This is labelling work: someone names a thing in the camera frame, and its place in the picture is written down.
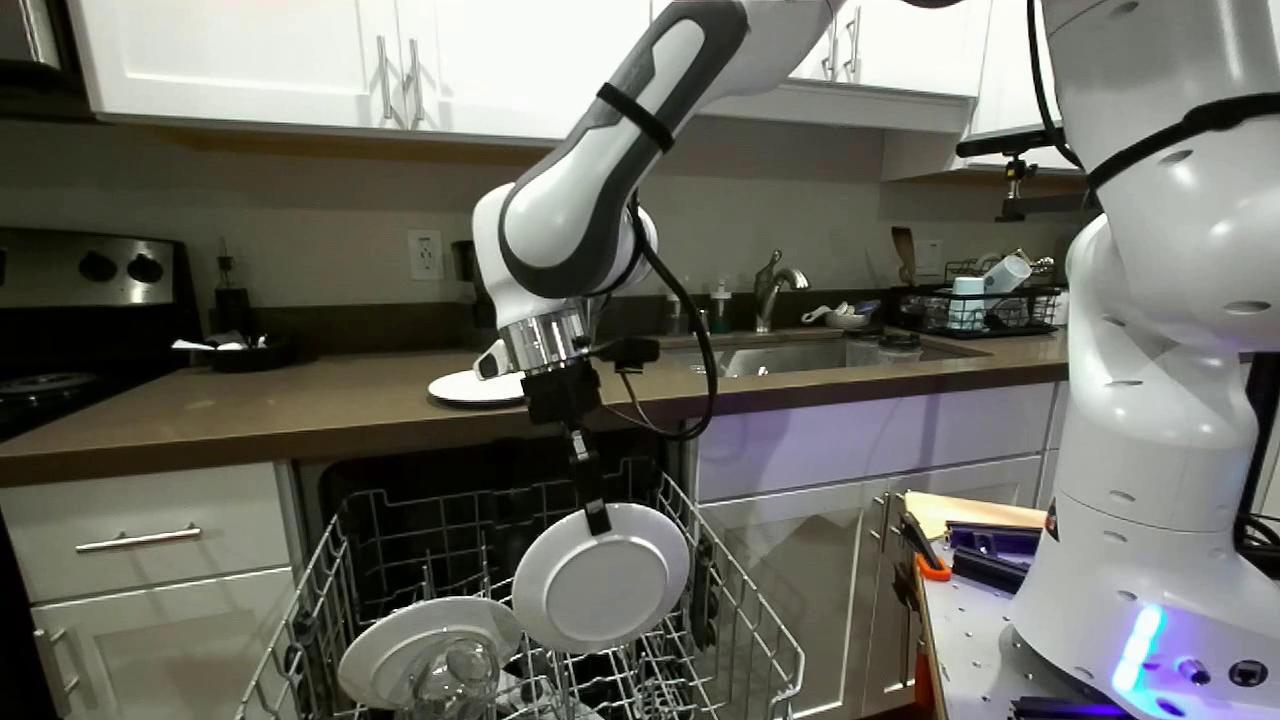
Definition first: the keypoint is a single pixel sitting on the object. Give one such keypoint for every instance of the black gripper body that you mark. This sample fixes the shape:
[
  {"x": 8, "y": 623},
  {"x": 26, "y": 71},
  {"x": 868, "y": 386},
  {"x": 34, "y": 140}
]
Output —
[{"x": 560, "y": 395}]

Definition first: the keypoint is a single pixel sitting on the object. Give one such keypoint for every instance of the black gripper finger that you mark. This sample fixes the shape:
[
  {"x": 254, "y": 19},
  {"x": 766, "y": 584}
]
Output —
[
  {"x": 599, "y": 519},
  {"x": 582, "y": 468}
]

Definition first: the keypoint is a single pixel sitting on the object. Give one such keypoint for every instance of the white plate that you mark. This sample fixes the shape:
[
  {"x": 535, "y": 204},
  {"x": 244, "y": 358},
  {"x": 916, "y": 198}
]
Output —
[
  {"x": 381, "y": 666},
  {"x": 482, "y": 386},
  {"x": 588, "y": 592}
]

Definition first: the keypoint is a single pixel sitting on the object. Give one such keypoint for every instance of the white plate on counter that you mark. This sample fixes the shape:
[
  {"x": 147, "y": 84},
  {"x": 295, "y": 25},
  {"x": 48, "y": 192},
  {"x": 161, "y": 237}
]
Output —
[{"x": 482, "y": 386}]

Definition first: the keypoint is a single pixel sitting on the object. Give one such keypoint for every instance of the clear glass in rack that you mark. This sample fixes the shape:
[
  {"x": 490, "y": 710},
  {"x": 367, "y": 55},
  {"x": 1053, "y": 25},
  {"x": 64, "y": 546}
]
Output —
[{"x": 459, "y": 686}]

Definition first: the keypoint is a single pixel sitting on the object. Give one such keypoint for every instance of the sink faucet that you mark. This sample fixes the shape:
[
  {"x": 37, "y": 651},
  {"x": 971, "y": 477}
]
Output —
[{"x": 770, "y": 286}]

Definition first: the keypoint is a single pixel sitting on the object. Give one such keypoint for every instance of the kitchen sink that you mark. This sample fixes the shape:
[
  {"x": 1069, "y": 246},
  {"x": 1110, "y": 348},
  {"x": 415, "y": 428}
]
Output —
[{"x": 774, "y": 354}]

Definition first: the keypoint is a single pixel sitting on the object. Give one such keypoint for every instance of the black pan on counter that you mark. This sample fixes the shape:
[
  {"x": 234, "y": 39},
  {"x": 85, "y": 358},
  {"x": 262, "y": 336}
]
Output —
[{"x": 240, "y": 354}]

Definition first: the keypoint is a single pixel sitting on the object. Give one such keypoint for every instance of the white upper cabinets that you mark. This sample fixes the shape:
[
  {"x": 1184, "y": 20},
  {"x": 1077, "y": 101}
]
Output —
[{"x": 525, "y": 71}]

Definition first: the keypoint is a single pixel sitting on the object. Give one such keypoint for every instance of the white lower cabinet drawers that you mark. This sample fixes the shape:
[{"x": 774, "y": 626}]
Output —
[{"x": 153, "y": 592}]

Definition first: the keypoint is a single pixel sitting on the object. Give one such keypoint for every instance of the dish drying rack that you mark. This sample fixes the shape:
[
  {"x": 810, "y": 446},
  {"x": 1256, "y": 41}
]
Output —
[{"x": 1006, "y": 298}]

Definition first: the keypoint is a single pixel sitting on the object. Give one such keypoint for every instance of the black stove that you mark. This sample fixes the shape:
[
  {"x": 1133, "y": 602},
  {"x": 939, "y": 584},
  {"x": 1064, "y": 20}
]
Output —
[{"x": 85, "y": 318}]

